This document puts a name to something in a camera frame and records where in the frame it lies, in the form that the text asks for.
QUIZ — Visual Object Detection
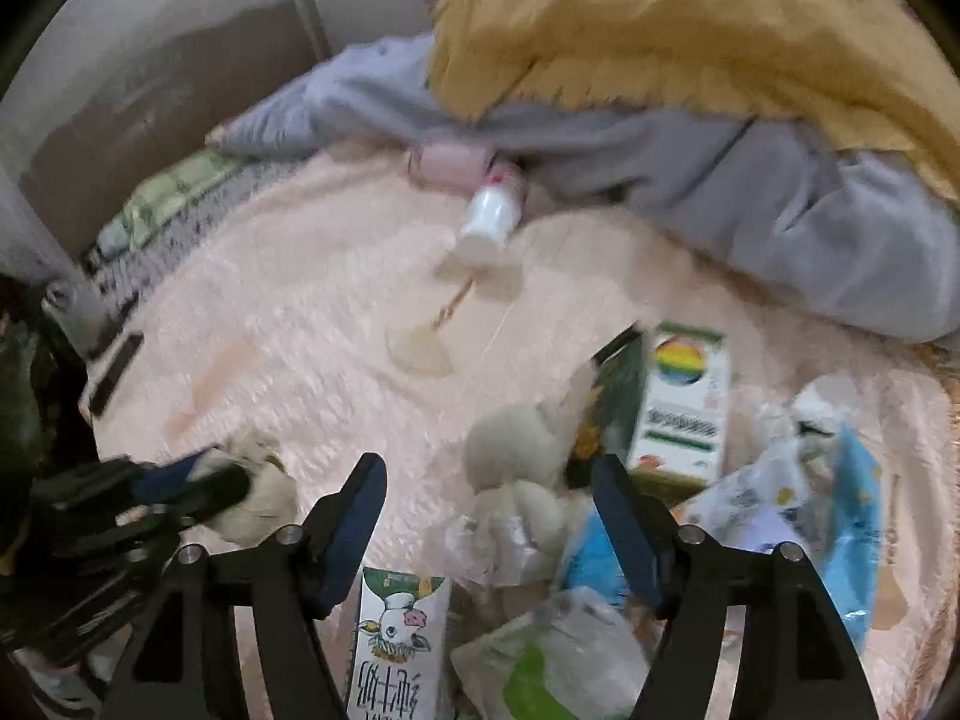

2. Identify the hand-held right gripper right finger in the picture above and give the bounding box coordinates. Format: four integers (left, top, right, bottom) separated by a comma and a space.
591, 454, 880, 720

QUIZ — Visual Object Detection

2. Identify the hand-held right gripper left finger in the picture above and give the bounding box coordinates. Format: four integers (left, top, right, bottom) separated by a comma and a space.
97, 452, 389, 720

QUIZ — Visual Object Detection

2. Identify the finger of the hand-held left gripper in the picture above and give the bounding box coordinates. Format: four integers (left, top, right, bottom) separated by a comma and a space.
135, 454, 218, 503
176, 465, 253, 526

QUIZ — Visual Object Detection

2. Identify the white tissue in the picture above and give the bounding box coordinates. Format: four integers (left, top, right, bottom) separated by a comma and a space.
199, 436, 297, 545

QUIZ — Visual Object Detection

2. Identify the white tissue ball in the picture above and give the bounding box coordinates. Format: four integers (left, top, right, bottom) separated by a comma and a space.
480, 480, 572, 567

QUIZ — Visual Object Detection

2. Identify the clear plastic wrap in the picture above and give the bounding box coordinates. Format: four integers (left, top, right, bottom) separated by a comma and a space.
442, 514, 530, 595

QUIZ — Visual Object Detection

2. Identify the cream plush toy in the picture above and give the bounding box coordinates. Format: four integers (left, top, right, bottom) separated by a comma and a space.
463, 401, 571, 488

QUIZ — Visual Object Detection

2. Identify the light blue packet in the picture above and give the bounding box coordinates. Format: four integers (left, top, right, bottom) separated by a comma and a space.
561, 517, 662, 617

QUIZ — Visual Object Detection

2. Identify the milk carton with cow print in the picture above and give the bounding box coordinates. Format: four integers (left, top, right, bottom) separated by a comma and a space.
343, 566, 453, 720

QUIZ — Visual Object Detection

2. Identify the black flat strip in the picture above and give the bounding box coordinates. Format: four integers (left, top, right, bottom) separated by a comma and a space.
88, 331, 145, 415

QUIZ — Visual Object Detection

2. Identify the green box with rainbow label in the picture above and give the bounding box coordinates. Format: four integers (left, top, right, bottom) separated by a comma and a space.
626, 321, 732, 485

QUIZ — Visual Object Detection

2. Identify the clear plastic snack bag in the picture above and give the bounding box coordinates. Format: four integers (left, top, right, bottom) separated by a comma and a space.
675, 375, 848, 552

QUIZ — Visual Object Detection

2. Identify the dark green snack packet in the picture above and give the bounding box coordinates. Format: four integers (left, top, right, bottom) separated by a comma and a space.
566, 326, 650, 492

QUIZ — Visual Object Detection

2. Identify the person's camouflage clothing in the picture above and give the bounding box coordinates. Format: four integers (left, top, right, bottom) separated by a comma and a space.
0, 277, 98, 481

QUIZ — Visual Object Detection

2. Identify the person's white shoe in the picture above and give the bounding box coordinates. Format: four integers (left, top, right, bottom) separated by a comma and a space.
13, 645, 107, 720

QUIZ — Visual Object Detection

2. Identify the white and green plastic pouch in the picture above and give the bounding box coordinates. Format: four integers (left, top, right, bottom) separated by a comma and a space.
450, 589, 653, 720

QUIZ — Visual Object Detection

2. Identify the beige wooden spoon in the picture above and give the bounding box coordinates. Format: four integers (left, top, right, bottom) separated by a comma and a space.
386, 277, 477, 377

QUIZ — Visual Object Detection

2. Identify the pink fleece bed blanket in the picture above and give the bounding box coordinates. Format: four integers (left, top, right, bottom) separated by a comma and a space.
97, 142, 946, 720

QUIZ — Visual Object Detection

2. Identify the grey patterned bed sheet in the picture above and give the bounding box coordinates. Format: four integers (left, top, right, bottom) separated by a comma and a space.
79, 165, 260, 331

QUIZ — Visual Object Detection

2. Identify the blue plastic bag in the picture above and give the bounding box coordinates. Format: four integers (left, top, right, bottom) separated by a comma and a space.
814, 420, 884, 650

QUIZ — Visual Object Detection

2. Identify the green checkered sheet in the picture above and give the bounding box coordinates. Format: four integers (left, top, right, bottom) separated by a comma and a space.
94, 146, 248, 256

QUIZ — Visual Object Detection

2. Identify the white plastic bottle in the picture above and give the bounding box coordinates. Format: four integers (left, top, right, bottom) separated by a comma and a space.
456, 165, 530, 267

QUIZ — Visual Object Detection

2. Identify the grey duvet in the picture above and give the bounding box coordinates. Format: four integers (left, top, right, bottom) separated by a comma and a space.
217, 34, 960, 350

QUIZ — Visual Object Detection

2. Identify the brown wooden wardrobe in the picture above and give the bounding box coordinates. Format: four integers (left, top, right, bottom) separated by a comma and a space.
0, 0, 331, 263

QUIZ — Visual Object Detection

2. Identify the yellow blanket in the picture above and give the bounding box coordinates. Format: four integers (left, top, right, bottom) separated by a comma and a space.
426, 0, 960, 203

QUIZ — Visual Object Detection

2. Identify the grey post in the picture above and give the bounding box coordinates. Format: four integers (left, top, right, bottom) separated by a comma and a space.
0, 165, 102, 361

